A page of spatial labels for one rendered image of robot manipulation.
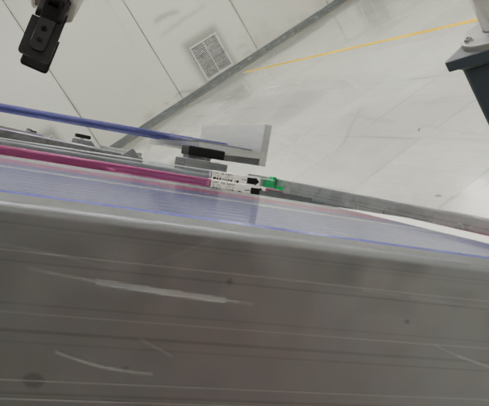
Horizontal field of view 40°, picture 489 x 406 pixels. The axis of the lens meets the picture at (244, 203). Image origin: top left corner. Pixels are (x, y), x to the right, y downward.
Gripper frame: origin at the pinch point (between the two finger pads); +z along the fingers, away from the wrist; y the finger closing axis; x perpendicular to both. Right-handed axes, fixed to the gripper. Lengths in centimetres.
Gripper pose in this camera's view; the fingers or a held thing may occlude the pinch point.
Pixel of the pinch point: (35, 55)
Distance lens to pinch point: 76.1
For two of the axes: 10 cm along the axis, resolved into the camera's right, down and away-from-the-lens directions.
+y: 3.0, 0.8, -9.5
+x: 8.8, 3.6, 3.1
